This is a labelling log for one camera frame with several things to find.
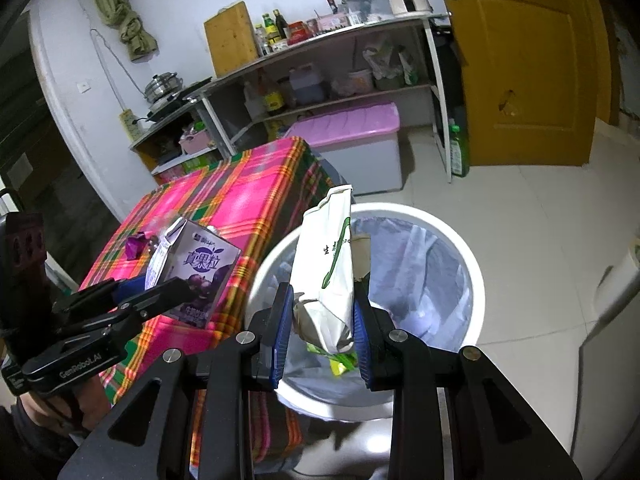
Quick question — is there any purple plastic jug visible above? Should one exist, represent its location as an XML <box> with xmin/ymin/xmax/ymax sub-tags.
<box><xmin>289</xmin><ymin>63</ymin><xmax>328</xmax><ymax>106</ymax></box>

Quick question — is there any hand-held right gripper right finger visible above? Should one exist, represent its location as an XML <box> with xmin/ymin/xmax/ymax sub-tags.
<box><xmin>351</xmin><ymin>285</ymin><xmax>583</xmax><ymax>480</ymax></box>

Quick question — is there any clear plastic bin liner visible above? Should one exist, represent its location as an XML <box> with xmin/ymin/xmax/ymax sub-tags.
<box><xmin>265</xmin><ymin>217</ymin><xmax>473</xmax><ymax>401</ymax></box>

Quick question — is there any person's left forearm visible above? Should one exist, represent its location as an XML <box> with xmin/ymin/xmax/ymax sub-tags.
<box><xmin>0</xmin><ymin>400</ymin><xmax>96</xmax><ymax>480</ymax></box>

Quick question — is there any pink storage basket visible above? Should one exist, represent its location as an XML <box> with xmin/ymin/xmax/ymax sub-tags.
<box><xmin>180</xmin><ymin>127</ymin><xmax>217</xmax><ymax>156</ymax></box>

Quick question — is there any pink plastic bucket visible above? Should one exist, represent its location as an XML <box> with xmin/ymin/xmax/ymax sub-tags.
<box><xmin>345</xmin><ymin>69</ymin><xmax>376</xmax><ymax>95</ymax></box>

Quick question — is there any black induction cooker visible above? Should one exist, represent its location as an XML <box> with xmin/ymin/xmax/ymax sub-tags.
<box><xmin>149</xmin><ymin>77</ymin><xmax>213</xmax><ymax>122</ymax></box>

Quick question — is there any yellow green snack wrapper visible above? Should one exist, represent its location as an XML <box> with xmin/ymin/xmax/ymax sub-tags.
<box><xmin>307</xmin><ymin>342</ymin><xmax>358</xmax><ymax>377</ymax></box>

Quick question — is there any white metal shelf rack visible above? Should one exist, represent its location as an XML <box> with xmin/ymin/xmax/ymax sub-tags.
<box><xmin>129</xmin><ymin>10</ymin><xmax>453</xmax><ymax>186</ymax></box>

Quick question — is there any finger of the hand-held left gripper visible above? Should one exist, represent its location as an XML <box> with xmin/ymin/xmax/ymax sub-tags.
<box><xmin>55</xmin><ymin>277</ymin><xmax>193</xmax><ymax>346</ymax></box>
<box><xmin>50</xmin><ymin>276</ymin><xmax>150</xmax><ymax>320</ymax></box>

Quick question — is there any clear plastic container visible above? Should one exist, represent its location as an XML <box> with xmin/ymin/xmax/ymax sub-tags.
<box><xmin>341</xmin><ymin>0</ymin><xmax>391</xmax><ymax>23</ymax></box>

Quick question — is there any yellow power strip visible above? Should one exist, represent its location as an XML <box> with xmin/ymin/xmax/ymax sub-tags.
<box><xmin>119</xmin><ymin>108</ymin><xmax>143</xmax><ymax>143</ymax></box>

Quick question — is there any white round trash bin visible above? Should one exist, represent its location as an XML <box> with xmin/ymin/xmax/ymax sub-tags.
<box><xmin>245</xmin><ymin>203</ymin><xmax>486</xmax><ymax>423</ymax></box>

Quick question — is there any grey storage box purple lid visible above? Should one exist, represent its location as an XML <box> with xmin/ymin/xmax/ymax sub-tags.
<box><xmin>290</xmin><ymin>102</ymin><xmax>403</xmax><ymax>196</ymax></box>

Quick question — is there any bundle of plastic bags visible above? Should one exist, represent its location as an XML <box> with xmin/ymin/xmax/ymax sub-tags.
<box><xmin>362</xmin><ymin>35</ymin><xmax>421</xmax><ymax>91</ymax></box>

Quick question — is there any person's left hand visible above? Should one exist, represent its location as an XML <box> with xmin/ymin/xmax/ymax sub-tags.
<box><xmin>15</xmin><ymin>372</ymin><xmax>110</xmax><ymax>433</ymax></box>

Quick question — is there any clear plastic wrapper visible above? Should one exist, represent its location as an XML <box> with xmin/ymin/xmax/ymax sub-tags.
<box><xmin>150</xmin><ymin>212</ymin><xmax>178</xmax><ymax>242</ymax></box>

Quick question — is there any steel cooking pot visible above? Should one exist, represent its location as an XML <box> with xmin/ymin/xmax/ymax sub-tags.
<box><xmin>145</xmin><ymin>72</ymin><xmax>185</xmax><ymax>103</ymax></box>

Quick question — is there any yellow wooden door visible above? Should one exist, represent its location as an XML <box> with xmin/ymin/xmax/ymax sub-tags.
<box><xmin>430</xmin><ymin>0</ymin><xmax>616</xmax><ymax>167</ymax></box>

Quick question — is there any yellow label oil bottle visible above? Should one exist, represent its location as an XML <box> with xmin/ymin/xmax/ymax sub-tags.
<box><xmin>262</xmin><ymin>72</ymin><xmax>286</xmax><ymax>113</ymax></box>

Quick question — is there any white paper bag green print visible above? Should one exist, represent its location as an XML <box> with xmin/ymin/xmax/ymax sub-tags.
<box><xmin>292</xmin><ymin>186</ymin><xmax>357</xmax><ymax>353</ymax></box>

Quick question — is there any purple milk carton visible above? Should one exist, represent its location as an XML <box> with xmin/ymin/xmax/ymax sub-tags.
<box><xmin>145</xmin><ymin>217</ymin><xmax>242</xmax><ymax>328</ymax></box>

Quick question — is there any purple candy wrapper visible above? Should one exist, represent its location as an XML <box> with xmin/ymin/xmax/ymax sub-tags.
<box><xmin>127</xmin><ymin>232</ymin><xmax>151</xmax><ymax>260</ymax></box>

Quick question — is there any green plastic bottle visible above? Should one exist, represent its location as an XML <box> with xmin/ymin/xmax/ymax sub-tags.
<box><xmin>447</xmin><ymin>125</ymin><xmax>469</xmax><ymax>177</ymax></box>

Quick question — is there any white plastic bottle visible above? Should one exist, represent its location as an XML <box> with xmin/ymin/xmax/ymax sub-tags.
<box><xmin>243</xmin><ymin>82</ymin><xmax>266</xmax><ymax>118</ymax></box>

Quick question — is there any hanging green cloth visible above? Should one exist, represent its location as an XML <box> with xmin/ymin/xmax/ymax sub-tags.
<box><xmin>89</xmin><ymin>0</ymin><xmax>158</xmax><ymax>63</ymax></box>

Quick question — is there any pink plaid tablecloth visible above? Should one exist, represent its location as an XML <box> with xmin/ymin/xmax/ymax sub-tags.
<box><xmin>80</xmin><ymin>136</ymin><xmax>346</xmax><ymax>466</ymax></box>

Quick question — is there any thin wall cable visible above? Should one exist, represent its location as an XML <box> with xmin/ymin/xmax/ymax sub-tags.
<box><xmin>90</xmin><ymin>29</ymin><xmax>147</xmax><ymax>98</ymax></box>

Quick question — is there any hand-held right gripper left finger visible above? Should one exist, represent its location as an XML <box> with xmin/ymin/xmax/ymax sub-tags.
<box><xmin>57</xmin><ymin>282</ymin><xmax>295</xmax><ymax>480</ymax></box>

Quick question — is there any wooden cutting board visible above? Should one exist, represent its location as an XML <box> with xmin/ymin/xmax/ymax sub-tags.
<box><xmin>204</xmin><ymin>2</ymin><xmax>258</xmax><ymax>78</ymax></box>

